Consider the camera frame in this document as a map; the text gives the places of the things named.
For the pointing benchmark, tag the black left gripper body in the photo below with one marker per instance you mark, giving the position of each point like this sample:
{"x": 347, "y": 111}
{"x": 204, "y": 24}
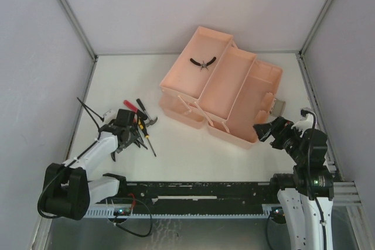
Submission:
{"x": 129, "y": 137}

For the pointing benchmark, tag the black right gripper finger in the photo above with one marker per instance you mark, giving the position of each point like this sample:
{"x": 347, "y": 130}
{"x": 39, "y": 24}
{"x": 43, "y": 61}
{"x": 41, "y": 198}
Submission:
{"x": 265, "y": 128}
{"x": 263, "y": 136}

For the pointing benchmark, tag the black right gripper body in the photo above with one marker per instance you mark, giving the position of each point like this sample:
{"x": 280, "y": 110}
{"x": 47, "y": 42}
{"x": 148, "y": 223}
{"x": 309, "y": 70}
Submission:
{"x": 275, "y": 132}

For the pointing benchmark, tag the yellow black screwdriver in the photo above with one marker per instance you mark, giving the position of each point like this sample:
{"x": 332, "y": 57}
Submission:
{"x": 142, "y": 127}

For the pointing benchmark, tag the beige tool box latch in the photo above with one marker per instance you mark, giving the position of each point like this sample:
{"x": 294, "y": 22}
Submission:
{"x": 278, "y": 108}

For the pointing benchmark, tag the pink translucent tool box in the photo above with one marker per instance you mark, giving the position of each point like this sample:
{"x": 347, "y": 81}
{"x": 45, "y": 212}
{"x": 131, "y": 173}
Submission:
{"x": 252, "y": 106}

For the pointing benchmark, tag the black handled pliers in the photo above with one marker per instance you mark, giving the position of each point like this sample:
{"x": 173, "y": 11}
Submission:
{"x": 203, "y": 64}

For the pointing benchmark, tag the black needle nose pliers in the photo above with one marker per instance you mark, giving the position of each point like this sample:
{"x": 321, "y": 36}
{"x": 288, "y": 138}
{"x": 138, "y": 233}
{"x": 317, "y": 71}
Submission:
{"x": 137, "y": 141}

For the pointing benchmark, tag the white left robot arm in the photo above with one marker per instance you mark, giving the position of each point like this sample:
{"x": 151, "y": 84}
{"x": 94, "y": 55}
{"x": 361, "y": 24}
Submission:
{"x": 67, "y": 191}

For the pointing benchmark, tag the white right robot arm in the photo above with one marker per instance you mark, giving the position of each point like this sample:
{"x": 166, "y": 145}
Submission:
{"x": 306, "y": 195}

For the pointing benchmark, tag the black claw hammer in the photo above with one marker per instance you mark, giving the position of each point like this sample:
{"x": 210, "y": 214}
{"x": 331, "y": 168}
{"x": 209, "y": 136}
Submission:
{"x": 149, "y": 121}

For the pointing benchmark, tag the red utility knife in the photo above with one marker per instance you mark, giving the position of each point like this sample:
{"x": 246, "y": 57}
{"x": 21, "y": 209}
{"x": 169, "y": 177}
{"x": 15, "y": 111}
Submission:
{"x": 130, "y": 106}

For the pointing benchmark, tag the pink middle cantilever tray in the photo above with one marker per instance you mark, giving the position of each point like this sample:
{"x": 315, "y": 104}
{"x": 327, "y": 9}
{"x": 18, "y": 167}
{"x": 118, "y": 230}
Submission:
{"x": 222, "y": 89}

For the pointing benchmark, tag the pink cantilever tray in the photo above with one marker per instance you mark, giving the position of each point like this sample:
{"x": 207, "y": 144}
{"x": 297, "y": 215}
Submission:
{"x": 222, "y": 89}
{"x": 193, "y": 68}

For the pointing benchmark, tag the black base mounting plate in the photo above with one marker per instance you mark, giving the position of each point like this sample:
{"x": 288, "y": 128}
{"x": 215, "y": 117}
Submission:
{"x": 200, "y": 196}

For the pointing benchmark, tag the pink upper cantilever tray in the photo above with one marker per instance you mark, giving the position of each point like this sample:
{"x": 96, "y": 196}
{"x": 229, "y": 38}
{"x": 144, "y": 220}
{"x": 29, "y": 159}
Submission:
{"x": 193, "y": 68}

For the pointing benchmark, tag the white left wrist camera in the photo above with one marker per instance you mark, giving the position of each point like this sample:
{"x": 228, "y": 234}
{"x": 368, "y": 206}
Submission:
{"x": 108, "y": 116}

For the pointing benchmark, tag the right aluminium corner post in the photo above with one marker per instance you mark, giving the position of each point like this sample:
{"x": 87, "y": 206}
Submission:
{"x": 316, "y": 25}

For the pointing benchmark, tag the aluminium corner post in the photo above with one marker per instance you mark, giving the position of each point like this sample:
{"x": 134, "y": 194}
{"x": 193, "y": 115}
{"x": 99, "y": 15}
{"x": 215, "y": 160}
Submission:
{"x": 72, "y": 18}
{"x": 316, "y": 25}

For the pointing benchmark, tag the aluminium frame rail front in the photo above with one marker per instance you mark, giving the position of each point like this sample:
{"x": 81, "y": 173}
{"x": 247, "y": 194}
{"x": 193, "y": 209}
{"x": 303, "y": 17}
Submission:
{"x": 346, "y": 194}

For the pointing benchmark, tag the grey slotted cable duct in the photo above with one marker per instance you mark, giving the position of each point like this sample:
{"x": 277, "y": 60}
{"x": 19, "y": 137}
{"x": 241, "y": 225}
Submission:
{"x": 123, "y": 211}

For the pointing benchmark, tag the left aluminium corner post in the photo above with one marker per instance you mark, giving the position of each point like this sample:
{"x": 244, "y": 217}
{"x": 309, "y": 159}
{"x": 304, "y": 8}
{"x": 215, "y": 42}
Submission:
{"x": 72, "y": 18}

